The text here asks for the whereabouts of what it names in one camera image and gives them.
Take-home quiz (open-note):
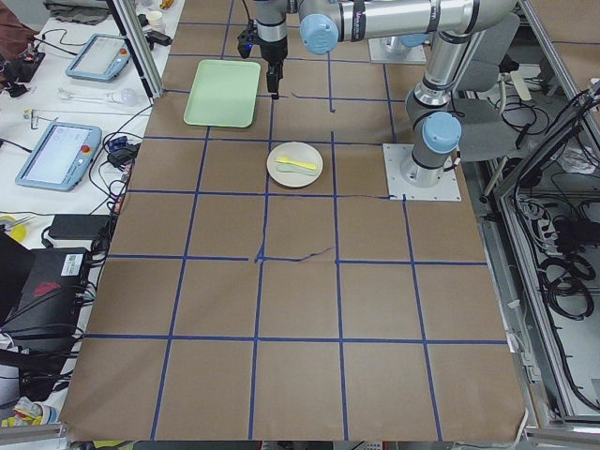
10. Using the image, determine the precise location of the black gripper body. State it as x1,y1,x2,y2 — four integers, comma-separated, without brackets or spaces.
260,40,287,92

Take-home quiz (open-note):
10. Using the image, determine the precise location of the white round plate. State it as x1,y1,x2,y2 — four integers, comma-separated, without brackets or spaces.
266,142,323,188

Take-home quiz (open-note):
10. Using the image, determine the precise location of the yellow plastic fork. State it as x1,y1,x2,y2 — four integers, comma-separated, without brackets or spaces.
276,156,319,171

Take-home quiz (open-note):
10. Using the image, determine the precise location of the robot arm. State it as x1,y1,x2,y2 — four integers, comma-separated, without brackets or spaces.
250,0,515,188

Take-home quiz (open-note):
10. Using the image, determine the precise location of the light green tray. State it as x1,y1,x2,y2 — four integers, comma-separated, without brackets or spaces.
183,60,261,128

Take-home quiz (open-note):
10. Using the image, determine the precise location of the white light bulb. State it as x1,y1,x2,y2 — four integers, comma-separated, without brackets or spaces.
105,88,139,107

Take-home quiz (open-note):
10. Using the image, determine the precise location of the blue teach pendant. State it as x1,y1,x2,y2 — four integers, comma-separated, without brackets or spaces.
65,34,130,83
15,121,102,192

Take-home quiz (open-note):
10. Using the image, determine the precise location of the grey office chair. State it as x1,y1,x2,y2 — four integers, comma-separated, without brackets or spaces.
449,11,524,163

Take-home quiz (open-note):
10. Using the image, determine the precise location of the black power adapter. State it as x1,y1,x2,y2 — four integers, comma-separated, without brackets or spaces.
48,214,109,240

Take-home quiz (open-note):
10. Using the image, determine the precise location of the black computer box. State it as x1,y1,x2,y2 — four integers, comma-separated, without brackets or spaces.
1,233,90,353

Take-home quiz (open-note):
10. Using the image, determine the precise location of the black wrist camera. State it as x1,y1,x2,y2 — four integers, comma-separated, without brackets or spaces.
237,27,256,59

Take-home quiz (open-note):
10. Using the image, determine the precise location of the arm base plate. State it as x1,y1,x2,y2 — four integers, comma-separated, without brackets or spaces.
368,33,429,65
382,143,461,202

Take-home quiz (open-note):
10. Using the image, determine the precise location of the aluminium frame post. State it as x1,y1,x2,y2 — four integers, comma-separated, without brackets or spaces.
106,0,164,100

